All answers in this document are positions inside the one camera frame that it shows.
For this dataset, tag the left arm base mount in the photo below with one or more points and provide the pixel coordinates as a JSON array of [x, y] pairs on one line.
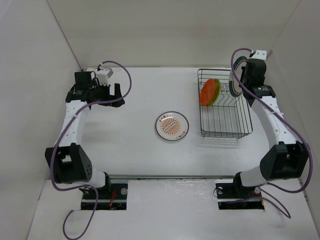
[[113, 199]]

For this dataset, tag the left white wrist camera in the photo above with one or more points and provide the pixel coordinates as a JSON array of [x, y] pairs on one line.
[[105, 73]]

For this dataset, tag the green plastic plate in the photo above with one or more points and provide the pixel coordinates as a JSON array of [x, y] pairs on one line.
[[216, 93]]

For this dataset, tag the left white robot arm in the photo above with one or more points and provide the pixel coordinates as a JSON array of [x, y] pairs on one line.
[[67, 160]]

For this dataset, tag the orange plastic plate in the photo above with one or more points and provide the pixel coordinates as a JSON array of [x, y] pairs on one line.
[[207, 92]]

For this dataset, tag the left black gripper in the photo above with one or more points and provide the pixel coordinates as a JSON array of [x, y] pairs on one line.
[[106, 88]]

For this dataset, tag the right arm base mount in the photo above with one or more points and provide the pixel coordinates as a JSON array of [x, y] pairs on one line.
[[231, 198]]

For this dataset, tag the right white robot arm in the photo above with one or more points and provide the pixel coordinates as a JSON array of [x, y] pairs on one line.
[[288, 153]]

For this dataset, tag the white plate teal rim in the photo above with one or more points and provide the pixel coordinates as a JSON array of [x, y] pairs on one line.
[[234, 87]]

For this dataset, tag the dark wire dish rack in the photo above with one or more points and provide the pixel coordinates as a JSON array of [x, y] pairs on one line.
[[228, 116]]

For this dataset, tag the white plate orange sunburst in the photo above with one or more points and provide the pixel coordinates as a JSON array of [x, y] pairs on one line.
[[172, 126]]

